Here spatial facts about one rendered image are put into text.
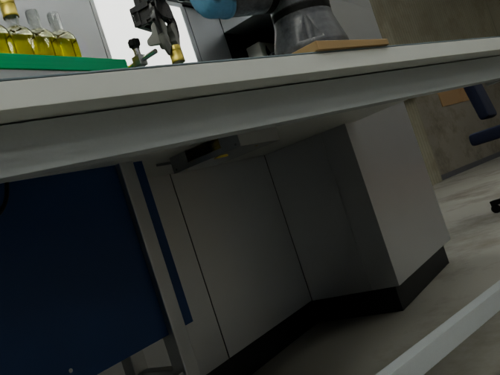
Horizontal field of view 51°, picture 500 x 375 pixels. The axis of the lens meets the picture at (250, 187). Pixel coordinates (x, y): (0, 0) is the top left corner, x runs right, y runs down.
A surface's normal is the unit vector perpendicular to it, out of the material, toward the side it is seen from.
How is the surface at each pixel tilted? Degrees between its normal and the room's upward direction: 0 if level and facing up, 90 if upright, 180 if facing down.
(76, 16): 90
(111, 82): 90
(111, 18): 90
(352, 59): 90
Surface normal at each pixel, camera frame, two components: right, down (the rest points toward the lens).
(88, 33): 0.76, -0.27
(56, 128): 0.59, -0.22
